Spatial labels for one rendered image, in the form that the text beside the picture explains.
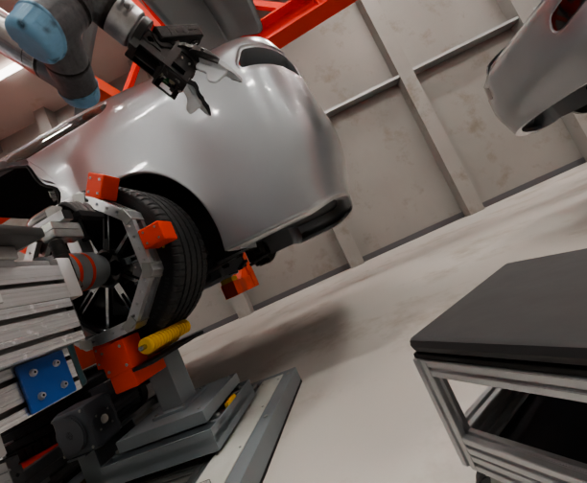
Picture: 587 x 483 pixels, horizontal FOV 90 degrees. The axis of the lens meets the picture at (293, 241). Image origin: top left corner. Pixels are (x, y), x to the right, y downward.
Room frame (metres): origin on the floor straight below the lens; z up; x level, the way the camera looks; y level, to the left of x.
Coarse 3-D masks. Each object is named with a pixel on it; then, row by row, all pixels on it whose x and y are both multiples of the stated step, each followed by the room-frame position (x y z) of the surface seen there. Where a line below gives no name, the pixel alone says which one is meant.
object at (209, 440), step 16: (240, 384) 1.38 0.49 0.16; (240, 400) 1.25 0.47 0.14; (224, 416) 1.12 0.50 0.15; (240, 416) 1.21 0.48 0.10; (192, 432) 1.10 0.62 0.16; (208, 432) 1.03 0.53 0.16; (224, 432) 1.09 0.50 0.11; (144, 448) 1.15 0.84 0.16; (160, 448) 1.07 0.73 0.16; (176, 448) 1.06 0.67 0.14; (192, 448) 1.05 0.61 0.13; (208, 448) 1.03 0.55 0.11; (112, 464) 1.11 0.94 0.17; (128, 464) 1.10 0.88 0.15; (144, 464) 1.09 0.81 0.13; (160, 464) 1.08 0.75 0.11; (176, 464) 1.06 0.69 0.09; (112, 480) 1.12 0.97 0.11; (128, 480) 1.11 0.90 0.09
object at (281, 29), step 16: (256, 0) 3.46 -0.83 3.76; (304, 0) 3.11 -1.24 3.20; (320, 0) 3.10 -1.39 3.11; (336, 0) 3.02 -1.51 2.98; (352, 0) 3.12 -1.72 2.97; (272, 16) 3.14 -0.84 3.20; (288, 16) 3.18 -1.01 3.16; (304, 16) 3.05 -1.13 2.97; (320, 16) 3.15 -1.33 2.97; (272, 32) 3.22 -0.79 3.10; (288, 32) 3.16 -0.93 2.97; (304, 32) 3.26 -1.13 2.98; (128, 80) 3.87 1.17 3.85
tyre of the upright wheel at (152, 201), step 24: (120, 192) 1.09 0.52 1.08; (144, 192) 1.21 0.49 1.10; (144, 216) 1.08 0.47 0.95; (168, 216) 1.13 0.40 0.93; (192, 240) 1.21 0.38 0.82; (168, 264) 1.08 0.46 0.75; (192, 264) 1.17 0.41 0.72; (168, 288) 1.09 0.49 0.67; (192, 288) 1.20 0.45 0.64; (168, 312) 1.10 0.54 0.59; (120, 336) 1.14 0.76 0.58; (144, 336) 1.12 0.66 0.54
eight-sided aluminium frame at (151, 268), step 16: (80, 192) 1.03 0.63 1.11; (96, 208) 1.02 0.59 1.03; (112, 208) 1.01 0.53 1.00; (128, 208) 1.05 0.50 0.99; (128, 224) 1.01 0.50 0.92; (144, 224) 1.05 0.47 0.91; (32, 256) 1.09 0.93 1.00; (144, 256) 1.00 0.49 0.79; (144, 272) 1.00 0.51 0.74; (160, 272) 1.05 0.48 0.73; (144, 288) 1.01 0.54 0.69; (144, 304) 1.03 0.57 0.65; (128, 320) 1.03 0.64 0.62; (144, 320) 1.07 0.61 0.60; (96, 336) 1.06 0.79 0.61; (112, 336) 1.05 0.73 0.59
